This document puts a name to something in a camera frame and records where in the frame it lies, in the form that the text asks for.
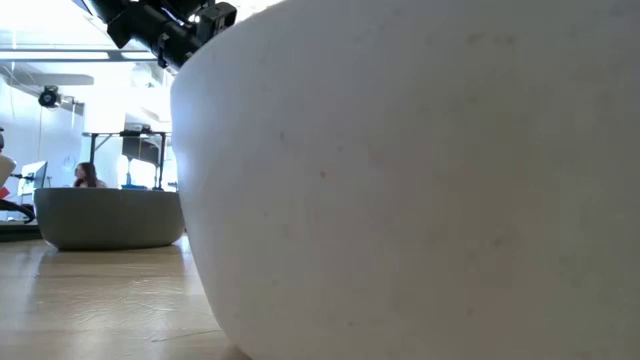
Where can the dark grey bowl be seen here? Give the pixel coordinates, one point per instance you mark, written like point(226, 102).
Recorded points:
point(110, 220)

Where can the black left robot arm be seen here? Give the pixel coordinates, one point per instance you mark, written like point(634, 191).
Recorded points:
point(150, 25)

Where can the white bowl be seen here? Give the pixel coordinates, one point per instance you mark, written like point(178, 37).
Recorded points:
point(400, 200)

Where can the black framed workstation table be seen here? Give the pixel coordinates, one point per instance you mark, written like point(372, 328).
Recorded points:
point(142, 150)

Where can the person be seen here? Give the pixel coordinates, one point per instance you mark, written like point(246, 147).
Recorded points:
point(87, 177)

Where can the computer monitor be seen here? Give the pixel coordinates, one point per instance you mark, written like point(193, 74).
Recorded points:
point(34, 177)

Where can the white and red chair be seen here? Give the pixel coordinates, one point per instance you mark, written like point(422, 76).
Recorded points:
point(5, 170)

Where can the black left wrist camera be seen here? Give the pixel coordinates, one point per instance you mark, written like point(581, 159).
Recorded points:
point(217, 20)

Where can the black ceiling camera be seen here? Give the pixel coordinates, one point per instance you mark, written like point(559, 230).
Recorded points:
point(48, 97)

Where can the black aluminium table frame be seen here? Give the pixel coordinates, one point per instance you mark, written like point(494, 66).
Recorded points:
point(15, 232)

